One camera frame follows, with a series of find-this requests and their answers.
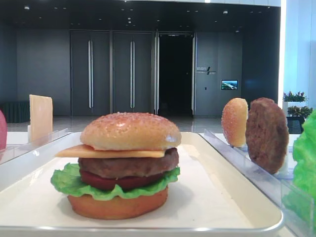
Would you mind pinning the brown meat patty in burger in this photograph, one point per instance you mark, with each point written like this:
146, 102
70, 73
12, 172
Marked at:
129, 167

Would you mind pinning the flower planter box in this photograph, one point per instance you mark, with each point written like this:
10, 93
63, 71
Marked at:
296, 105

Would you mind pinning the dark double door middle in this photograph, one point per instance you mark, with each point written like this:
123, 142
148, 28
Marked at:
132, 72

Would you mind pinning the dark double door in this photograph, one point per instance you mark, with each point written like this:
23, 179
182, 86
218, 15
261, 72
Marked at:
132, 72
90, 73

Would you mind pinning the clear acrylic holder, patty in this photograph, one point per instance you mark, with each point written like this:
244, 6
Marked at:
286, 171

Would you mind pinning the bun bottom in burger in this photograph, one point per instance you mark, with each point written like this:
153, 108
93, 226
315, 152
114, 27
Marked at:
117, 208

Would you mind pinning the white rectangular metal tray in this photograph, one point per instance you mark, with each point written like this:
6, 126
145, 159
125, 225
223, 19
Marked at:
210, 199

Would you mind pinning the upright red tomato slice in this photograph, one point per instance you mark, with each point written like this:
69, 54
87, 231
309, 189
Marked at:
3, 131

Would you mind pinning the upright green lettuce leaf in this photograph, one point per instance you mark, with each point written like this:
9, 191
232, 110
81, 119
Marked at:
304, 153

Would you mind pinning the upright orange cheese slice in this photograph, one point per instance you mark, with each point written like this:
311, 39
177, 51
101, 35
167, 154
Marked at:
41, 116

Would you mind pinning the upright brown meat patty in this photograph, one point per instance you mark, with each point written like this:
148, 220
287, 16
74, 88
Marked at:
267, 134

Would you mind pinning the right clear acrylic rail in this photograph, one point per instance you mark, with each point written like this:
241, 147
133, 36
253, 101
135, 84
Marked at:
267, 183

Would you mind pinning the bun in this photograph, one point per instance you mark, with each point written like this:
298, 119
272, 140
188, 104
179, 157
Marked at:
117, 208
233, 121
131, 131

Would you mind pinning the clear acrylic holder, cheese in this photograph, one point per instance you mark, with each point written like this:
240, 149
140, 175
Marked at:
29, 131

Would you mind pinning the clear acrylic holder, lettuce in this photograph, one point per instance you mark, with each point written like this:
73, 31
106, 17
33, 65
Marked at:
299, 210

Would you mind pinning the left clear acrylic rail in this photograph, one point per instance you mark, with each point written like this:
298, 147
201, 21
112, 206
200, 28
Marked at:
17, 144

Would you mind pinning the wall sign lettering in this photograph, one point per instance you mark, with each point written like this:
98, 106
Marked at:
206, 70

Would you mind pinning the orange cheese slice on burger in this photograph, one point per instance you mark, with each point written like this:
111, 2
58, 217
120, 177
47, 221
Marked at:
85, 151

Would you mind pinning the green lettuce leaf in burger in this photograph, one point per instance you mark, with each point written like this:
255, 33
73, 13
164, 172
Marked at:
68, 181

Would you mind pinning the dark double door left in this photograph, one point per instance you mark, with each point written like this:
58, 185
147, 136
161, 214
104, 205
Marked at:
90, 73

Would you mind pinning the small wall display screen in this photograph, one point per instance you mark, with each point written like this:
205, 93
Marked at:
229, 84

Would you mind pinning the red tomato slice in burger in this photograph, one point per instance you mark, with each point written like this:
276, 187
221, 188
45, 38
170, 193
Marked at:
126, 183

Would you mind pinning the clear acrylic rail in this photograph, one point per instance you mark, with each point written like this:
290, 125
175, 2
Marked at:
17, 144
267, 183

